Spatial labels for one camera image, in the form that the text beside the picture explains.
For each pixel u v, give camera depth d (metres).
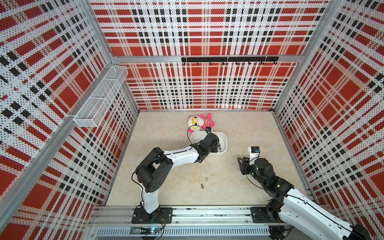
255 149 0.69
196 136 0.99
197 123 1.04
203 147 0.70
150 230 0.70
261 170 0.60
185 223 0.73
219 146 0.99
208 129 0.82
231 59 0.89
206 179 0.86
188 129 1.07
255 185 0.59
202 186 0.83
